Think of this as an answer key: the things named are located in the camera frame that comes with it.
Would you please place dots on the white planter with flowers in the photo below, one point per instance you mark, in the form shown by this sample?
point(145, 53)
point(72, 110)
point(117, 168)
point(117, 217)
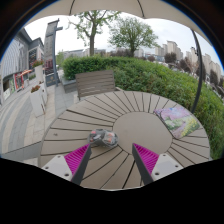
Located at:
point(37, 101)
point(39, 71)

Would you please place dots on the green hedge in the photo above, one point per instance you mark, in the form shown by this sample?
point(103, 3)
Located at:
point(150, 76)

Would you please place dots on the dark curved umbrella pole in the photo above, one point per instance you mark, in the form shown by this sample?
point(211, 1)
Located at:
point(201, 66)

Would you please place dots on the beige umbrella canopy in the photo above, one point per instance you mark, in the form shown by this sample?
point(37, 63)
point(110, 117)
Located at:
point(106, 5)

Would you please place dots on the slender sparse tree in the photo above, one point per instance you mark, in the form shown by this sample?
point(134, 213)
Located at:
point(91, 36)

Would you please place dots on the grey shopfront building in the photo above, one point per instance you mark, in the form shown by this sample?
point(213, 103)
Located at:
point(13, 60)

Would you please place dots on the brown slatted chair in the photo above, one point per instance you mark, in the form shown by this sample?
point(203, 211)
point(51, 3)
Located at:
point(95, 83)

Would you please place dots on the distant apartment blocks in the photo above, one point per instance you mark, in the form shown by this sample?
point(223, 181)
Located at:
point(171, 48)

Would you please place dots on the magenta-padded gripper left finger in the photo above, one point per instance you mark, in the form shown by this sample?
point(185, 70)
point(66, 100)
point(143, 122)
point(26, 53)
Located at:
point(60, 165)

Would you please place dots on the transparent computer mouse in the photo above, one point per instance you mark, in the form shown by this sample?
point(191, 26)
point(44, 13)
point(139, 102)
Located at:
point(103, 138)

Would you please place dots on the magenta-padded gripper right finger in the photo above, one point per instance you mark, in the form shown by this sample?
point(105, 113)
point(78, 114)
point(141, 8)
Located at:
point(165, 165)

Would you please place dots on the round leafy tree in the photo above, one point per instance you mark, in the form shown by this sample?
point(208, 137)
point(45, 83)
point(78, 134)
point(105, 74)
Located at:
point(131, 33)

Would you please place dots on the tall grey sign pillar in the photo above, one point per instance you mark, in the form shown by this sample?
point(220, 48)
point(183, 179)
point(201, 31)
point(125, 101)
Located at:
point(50, 50)

